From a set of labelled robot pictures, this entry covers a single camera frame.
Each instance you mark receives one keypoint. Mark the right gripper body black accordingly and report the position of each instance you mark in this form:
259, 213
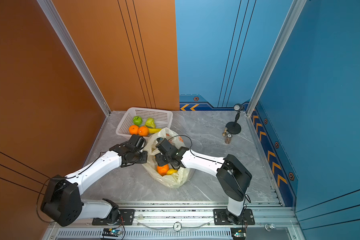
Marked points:
162, 160

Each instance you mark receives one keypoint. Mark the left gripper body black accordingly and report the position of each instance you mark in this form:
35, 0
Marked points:
144, 153

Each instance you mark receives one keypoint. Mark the yellowish translucent plastic bag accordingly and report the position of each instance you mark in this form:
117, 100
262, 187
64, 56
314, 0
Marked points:
175, 180

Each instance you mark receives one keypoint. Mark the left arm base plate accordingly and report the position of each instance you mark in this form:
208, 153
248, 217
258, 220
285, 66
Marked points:
116, 217

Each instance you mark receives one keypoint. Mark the right circuit board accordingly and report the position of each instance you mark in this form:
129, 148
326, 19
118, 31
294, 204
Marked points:
238, 234

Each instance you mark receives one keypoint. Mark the aluminium corner post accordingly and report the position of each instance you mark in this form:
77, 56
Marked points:
62, 32
282, 38

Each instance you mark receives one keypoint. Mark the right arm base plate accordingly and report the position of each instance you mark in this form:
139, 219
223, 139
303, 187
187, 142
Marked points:
224, 217

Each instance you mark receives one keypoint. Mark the right aluminium corner post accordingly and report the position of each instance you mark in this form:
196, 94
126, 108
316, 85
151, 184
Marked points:
282, 38

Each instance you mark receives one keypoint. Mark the black round-base lamp stand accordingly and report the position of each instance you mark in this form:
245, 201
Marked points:
234, 127

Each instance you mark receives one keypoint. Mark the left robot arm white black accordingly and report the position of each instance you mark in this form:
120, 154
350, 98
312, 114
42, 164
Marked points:
62, 200

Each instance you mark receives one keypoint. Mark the brown patterned cylinder can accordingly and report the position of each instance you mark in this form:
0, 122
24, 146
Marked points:
228, 138

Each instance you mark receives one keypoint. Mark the yellow banana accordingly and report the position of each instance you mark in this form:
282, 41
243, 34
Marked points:
153, 131

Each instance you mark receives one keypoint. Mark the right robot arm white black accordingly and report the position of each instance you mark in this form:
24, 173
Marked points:
232, 175

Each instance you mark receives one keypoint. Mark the white perforated plastic basket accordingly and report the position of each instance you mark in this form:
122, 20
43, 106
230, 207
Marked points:
163, 119

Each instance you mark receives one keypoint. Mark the yellow lemon fruit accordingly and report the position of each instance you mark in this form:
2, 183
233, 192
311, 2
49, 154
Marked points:
171, 171

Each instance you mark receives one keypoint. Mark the left aluminium corner post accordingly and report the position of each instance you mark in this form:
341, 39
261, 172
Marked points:
62, 32

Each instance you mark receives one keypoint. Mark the left green circuit board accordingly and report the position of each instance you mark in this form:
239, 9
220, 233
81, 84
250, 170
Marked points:
112, 234

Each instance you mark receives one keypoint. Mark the orange fruit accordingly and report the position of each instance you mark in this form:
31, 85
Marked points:
163, 170
134, 130
143, 131

